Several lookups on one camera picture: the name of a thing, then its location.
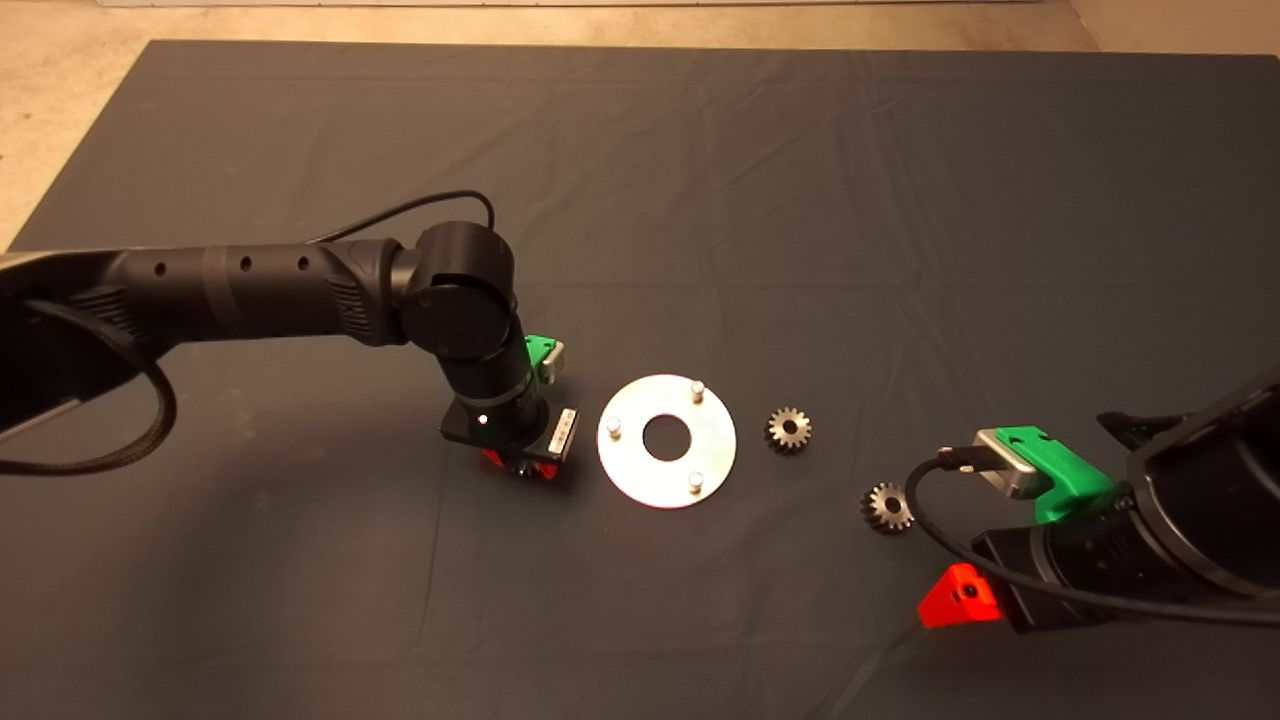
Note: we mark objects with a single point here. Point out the bright green camera mount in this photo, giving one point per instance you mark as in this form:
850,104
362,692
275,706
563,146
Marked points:
540,350
1070,480

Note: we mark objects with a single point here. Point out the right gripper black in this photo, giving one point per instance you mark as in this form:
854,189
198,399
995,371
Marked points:
1080,560

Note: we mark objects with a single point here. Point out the dark grey table cloth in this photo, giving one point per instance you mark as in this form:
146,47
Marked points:
800,200

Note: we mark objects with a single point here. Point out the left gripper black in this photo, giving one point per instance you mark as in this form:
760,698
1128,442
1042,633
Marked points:
510,430

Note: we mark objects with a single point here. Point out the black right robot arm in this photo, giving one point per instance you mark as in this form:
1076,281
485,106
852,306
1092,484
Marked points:
1220,480

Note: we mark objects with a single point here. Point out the small silver camera box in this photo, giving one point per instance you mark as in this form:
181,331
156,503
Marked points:
1015,475
555,362

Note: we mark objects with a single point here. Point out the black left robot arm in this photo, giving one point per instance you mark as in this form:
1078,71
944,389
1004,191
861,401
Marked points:
250,290

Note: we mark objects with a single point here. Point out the round metal carrier plate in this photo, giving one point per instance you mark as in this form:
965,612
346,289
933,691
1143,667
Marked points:
700,440

